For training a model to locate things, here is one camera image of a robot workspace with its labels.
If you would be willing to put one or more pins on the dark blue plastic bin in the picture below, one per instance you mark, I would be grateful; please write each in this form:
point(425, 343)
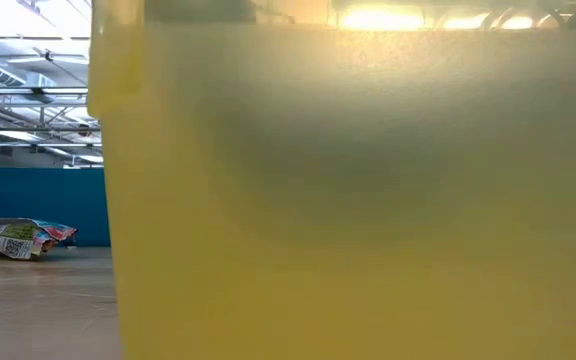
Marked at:
point(28, 195)

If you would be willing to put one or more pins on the translucent yellow plastic bin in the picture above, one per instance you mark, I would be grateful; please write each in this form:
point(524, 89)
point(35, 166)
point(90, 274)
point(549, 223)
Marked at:
point(318, 200)

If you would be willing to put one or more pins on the green red granola bar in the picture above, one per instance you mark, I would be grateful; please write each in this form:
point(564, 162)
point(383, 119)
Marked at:
point(18, 240)

